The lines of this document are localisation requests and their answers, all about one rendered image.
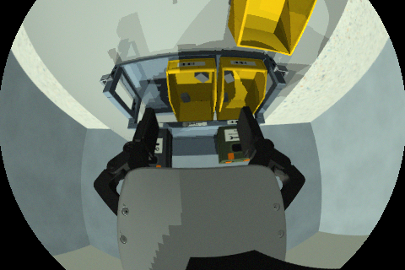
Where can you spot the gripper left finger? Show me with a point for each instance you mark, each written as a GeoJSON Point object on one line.
{"type": "Point", "coordinates": [135, 154]}

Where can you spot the dark green case with handle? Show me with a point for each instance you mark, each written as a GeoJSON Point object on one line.
{"type": "Point", "coordinates": [229, 148]}

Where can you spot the black case with handle cutout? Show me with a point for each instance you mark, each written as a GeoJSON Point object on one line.
{"type": "Point", "coordinates": [163, 150]}

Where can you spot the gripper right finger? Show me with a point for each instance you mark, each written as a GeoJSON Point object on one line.
{"type": "Point", "coordinates": [261, 151]}

